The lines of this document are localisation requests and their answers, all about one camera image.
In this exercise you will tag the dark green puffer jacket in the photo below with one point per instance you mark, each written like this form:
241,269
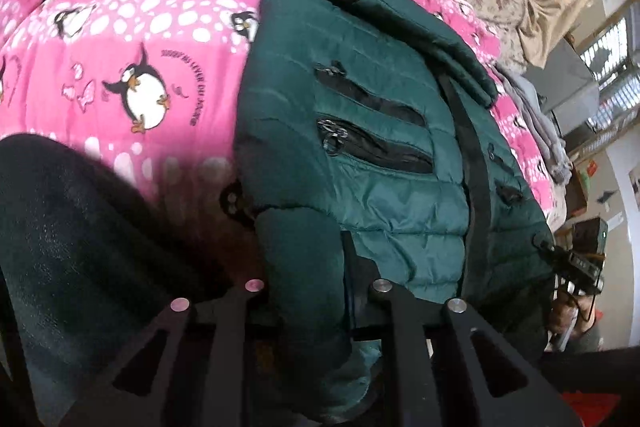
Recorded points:
380,147

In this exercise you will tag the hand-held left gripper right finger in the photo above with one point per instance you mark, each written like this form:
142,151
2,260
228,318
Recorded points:
407,337

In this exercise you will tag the window with metal grille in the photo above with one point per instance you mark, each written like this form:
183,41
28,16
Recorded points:
612,67

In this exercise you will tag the person's right hand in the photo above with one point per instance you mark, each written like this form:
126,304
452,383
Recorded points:
565,314

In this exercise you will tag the grey metal cabinet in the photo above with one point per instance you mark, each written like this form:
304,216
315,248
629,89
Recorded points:
565,82

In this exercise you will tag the pink penguin print blanket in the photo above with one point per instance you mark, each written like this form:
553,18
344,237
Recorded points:
125,22

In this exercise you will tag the grey folded garment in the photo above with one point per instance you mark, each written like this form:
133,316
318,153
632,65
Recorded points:
542,127

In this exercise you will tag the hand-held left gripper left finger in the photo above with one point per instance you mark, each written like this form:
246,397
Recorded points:
227,337

